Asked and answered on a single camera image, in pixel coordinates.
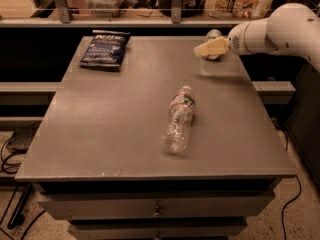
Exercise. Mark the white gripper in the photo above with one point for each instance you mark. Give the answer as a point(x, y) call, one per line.
point(235, 42)

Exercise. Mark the clear plastic container on shelf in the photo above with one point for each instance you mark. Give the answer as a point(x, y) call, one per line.
point(104, 8)

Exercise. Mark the blue chip bag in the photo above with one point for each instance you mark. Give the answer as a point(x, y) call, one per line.
point(106, 50)

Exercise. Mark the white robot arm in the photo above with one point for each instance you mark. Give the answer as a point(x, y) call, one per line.
point(292, 29)

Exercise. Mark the grey drawer cabinet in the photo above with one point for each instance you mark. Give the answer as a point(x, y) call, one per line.
point(98, 162)

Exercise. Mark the clear plastic water bottle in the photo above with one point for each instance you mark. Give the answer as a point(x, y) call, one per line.
point(175, 138)

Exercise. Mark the colourful snack bag on shelf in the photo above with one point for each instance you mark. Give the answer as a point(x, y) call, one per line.
point(243, 9)

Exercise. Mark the round drawer knob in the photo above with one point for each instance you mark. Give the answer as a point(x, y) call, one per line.
point(157, 214)

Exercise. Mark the grey metal shelf rail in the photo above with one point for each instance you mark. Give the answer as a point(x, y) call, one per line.
point(132, 14)

